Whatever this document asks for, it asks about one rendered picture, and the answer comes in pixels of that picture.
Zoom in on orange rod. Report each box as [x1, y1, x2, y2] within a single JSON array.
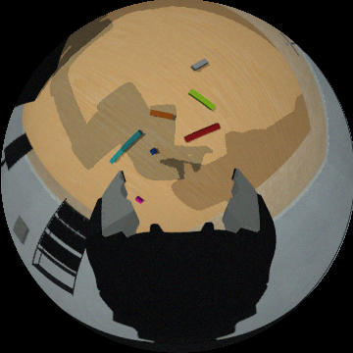
[[150, 110, 174, 120]]

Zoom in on dark red rod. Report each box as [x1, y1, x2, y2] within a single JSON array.
[[184, 123, 221, 143]]

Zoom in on turquoise rod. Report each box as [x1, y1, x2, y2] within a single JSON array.
[[109, 130, 143, 164]]

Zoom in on green rectangular bar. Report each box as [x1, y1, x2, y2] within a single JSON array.
[[188, 89, 216, 111]]

